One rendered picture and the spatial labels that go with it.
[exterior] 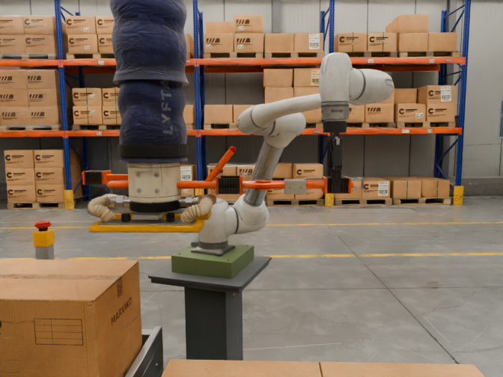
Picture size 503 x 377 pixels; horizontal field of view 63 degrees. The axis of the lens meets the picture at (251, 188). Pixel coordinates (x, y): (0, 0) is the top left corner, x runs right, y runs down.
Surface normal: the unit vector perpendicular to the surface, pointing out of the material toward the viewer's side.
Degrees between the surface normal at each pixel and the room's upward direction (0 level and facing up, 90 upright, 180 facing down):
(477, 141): 90
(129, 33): 80
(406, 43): 90
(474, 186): 90
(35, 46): 90
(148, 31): 76
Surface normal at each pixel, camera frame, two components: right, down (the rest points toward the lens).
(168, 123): 0.73, -0.15
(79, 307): -0.06, 0.12
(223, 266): -0.33, 0.12
